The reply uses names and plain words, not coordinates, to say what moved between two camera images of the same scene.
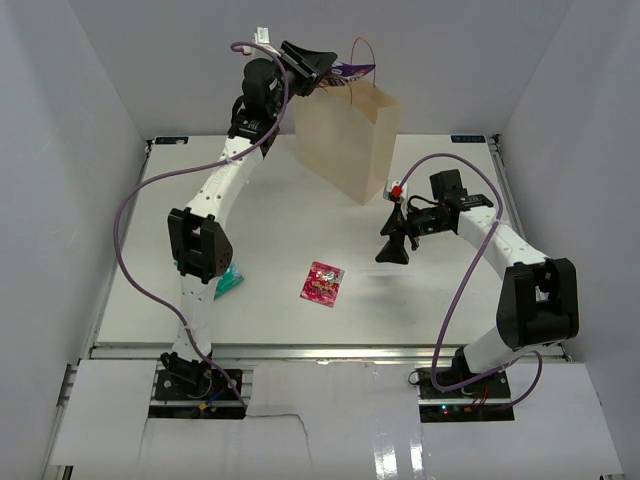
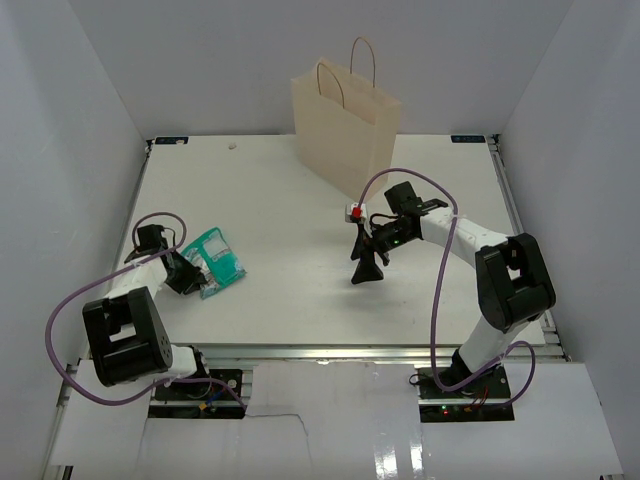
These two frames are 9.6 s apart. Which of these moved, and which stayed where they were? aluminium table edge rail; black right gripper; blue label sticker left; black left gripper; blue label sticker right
Moved: black left gripper; black right gripper
Stayed: blue label sticker right; aluminium table edge rail; blue label sticker left
